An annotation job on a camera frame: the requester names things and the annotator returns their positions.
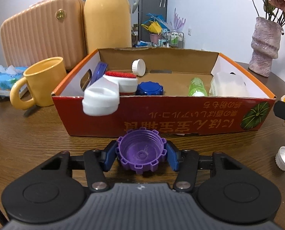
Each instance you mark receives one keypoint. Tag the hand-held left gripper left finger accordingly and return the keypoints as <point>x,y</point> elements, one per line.
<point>108,156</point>

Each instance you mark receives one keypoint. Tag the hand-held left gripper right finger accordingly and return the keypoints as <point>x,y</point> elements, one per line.
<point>172,157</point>

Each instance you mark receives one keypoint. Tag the purple toothed cap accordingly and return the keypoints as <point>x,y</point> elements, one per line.
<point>140,153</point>

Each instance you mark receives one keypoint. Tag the red cardboard box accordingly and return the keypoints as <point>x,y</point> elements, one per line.
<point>156,122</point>

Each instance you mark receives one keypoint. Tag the red and white lint brush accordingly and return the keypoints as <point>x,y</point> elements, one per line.
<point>101,98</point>

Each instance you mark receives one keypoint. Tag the white plastic swab container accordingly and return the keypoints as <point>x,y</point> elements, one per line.
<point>228,86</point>

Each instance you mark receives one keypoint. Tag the dark blue toothed cap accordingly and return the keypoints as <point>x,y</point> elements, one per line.
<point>149,88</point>

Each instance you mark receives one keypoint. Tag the green clear bottle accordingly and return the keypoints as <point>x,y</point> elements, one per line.
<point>197,86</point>

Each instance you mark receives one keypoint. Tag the lilac lid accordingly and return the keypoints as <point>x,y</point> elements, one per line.
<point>99,73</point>

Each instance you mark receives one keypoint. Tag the tall white plastic cap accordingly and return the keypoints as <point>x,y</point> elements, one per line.
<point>138,67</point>

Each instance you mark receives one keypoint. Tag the pink textured vase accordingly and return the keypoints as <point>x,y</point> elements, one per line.
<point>264,48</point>

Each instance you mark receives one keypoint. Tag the yellow ceramic mug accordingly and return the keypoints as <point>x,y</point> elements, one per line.
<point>44,83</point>

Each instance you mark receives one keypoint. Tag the pink pot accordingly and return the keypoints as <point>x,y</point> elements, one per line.
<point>155,38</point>

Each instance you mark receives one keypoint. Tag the flat plastic package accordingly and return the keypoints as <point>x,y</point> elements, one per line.
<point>3,95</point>

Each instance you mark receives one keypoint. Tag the blue tissue pack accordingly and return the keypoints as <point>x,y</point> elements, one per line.
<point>0,81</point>

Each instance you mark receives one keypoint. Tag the yellow thermos jug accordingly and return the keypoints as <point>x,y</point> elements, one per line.
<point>106,21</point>

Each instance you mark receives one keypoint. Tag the blue plastic hanger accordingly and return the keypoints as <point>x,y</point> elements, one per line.
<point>156,18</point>

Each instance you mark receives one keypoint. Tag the pink ribbed suitcase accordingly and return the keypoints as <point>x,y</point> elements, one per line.
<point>41,31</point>

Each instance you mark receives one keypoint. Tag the grey refrigerator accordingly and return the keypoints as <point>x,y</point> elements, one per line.
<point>152,2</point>

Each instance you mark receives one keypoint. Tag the lilac wall decoration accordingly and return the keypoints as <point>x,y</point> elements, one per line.
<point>178,20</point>

